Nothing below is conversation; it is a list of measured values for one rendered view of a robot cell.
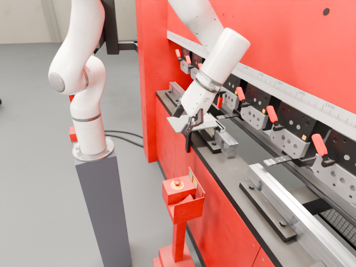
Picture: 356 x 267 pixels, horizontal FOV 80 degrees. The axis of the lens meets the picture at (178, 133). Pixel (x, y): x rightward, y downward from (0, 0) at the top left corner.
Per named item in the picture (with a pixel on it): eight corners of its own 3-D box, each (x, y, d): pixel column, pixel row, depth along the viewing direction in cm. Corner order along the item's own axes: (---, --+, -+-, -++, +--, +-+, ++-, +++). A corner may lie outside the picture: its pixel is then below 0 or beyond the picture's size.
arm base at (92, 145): (73, 166, 93) (62, 130, 83) (71, 142, 107) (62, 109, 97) (117, 156, 100) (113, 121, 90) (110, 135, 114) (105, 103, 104)
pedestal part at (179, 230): (171, 254, 149) (174, 203, 120) (179, 251, 151) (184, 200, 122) (174, 263, 144) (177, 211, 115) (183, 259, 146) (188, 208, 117)
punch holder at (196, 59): (190, 77, 148) (192, 52, 139) (201, 76, 151) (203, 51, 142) (199, 84, 136) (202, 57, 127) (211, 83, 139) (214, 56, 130)
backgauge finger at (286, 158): (257, 158, 105) (259, 150, 102) (297, 149, 113) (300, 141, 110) (274, 174, 96) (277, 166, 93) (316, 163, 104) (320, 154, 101)
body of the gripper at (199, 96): (223, 94, 63) (203, 123, 69) (210, 78, 71) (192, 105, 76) (205, 86, 59) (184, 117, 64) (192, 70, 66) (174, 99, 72)
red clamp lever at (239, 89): (236, 86, 93) (243, 106, 90) (244, 85, 94) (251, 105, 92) (234, 88, 95) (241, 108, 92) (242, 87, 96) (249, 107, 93)
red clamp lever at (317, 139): (313, 134, 62) (327, 167, 59) (323, 132, 63) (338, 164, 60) (308, 135, 63) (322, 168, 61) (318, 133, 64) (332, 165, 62)
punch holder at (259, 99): (239, 116, 101) (247, 82, 92) (254, 114, 103) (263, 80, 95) (259, 132, 89) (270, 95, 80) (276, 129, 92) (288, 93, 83)
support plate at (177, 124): (166, 118, 134) (166, 117, 133) (204, 113, 142) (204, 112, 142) (176, 133, 120) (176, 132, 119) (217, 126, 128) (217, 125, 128)
